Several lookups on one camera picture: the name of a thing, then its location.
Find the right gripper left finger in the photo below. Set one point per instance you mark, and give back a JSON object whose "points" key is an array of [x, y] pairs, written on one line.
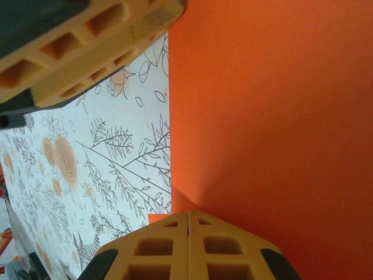
{"points": [[151, 253]]}

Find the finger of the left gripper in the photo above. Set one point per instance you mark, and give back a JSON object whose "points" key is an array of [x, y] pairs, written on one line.
{"points": [[87, 49]]}

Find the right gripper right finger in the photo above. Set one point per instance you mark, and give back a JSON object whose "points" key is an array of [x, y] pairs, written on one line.
{"points": [[227, 253]]}

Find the orange paper sheet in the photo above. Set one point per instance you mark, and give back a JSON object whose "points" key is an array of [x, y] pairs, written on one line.
{"points": [[262, 116]]}

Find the floral printed table mat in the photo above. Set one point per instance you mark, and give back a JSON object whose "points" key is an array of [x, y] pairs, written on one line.
{"points": [[87, 131]]}

